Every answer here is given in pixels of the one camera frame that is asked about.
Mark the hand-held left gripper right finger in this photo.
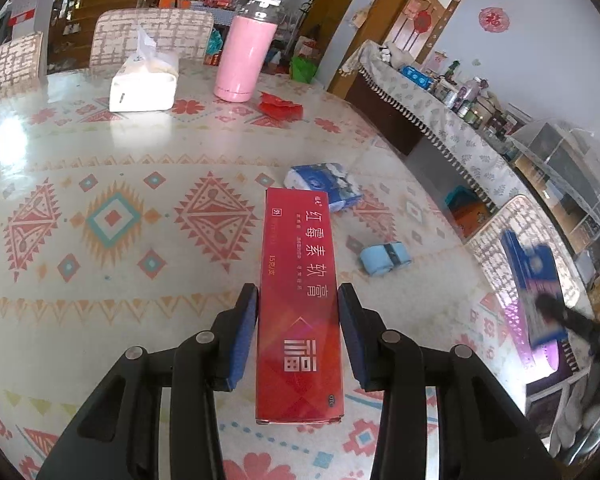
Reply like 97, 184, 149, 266
337, 282, 556, 480

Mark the small blue box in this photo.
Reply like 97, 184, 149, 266
401, 65, 433, 86

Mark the pink bottle with silver lid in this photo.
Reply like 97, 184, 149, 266
213, 0, 284, 103

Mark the red paper-cut wall decoration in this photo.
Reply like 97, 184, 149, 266
478, 7, 506, 32

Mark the blue patterned tissue packet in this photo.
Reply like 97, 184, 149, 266
285, 162, 364, 212

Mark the wooden staircase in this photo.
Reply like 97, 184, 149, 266
47, 0, 181, 68

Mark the patterned fabric chair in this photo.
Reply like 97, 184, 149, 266
0, 31, 45, 101
466, 194, 596, 321
89, 8, 216, 68

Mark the long red ointment box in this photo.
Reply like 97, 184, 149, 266
256, 186, 345, 426

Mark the row of bottles and jars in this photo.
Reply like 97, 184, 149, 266
432, 60, 526, 136

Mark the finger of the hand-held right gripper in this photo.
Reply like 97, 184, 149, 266
536, 294, 600, 361

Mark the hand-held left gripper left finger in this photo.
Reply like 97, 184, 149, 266
36, 282, 259, 480

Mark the crumpled red paper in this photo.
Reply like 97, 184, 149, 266
258, 91, 304, 121

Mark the wooden door frame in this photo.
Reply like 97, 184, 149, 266
380, 0, 476, 61
327, 0, 376, 93

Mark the green bag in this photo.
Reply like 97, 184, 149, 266
289, 55, 320, 83

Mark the white tissue pack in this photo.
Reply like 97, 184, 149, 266
109, 24, 180, 113

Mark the sideboard with patterned cloth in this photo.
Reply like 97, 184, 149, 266
340, 40, 521, 216

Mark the light blue small roll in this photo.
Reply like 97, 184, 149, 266
358, 242, 412, 277

